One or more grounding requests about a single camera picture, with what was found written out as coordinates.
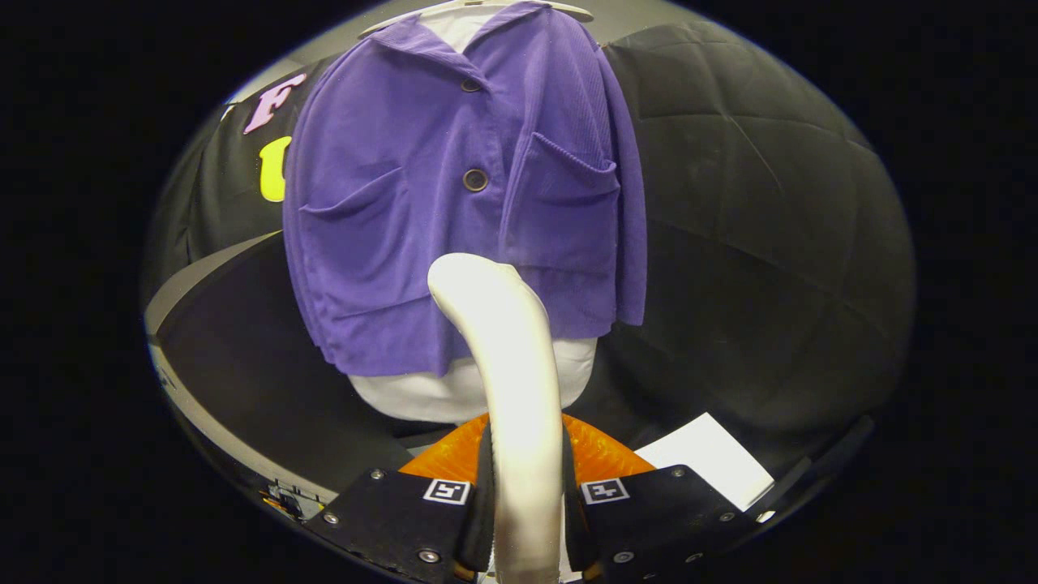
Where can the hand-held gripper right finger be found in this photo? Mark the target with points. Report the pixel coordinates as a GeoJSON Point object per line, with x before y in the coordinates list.
{"type": "Point", "coordinates": [673, 519]}

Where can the white paper sheet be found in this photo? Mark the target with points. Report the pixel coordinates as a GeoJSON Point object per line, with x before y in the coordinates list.
{"type": "Point", "coordinates": [714, 458]}

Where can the white garment steamer head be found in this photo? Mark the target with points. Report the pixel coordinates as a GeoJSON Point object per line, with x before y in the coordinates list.
{"type": "Point", "coordinates": [511, 365]}

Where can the white ironing board pad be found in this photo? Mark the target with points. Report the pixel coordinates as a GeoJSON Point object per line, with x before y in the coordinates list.
{"type": "Point", "coordinates": [422, 397]}

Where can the black backdrop cloth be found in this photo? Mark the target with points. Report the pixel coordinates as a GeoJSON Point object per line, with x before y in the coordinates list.
{"type": "Point", "coordinates": [770, 243]}

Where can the grey cabinet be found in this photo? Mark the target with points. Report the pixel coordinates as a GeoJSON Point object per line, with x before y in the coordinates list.
{"type": "Point", "coordinates": [243, 365]}

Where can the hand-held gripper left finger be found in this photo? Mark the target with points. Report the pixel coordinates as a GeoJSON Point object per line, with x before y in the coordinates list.
{"type": "Point", "coordinates": [397, 519]}

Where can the white clothes hanger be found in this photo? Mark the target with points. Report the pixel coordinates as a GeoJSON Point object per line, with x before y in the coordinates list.
{"type": "Point", "coordinates": [572, 10]}

